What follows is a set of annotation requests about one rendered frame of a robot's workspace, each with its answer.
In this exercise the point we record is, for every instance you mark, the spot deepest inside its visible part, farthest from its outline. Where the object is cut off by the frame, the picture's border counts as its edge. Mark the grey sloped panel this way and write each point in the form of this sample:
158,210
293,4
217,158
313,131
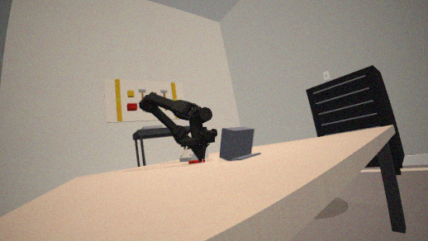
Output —
236,143

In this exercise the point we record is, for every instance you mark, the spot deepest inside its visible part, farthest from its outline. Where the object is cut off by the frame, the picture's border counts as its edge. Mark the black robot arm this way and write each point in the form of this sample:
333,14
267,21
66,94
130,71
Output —
183,110

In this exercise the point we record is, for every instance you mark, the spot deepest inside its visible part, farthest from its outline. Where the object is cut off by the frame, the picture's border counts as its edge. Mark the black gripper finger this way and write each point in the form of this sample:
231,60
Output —
197,150
204,150

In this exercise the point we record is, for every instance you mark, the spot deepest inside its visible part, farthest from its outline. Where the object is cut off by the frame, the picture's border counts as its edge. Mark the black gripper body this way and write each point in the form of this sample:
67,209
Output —
195,140

